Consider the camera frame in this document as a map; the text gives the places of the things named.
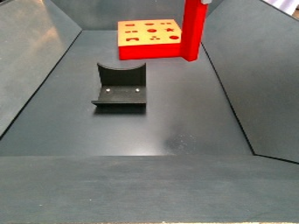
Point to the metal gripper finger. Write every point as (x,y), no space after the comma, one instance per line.
(206,1)

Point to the tall red arch block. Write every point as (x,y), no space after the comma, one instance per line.
(192,24)

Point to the red shape-sorting board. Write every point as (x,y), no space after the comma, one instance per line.
(144,39)

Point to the black curved holder bracket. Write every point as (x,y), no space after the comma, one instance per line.
(122,86)

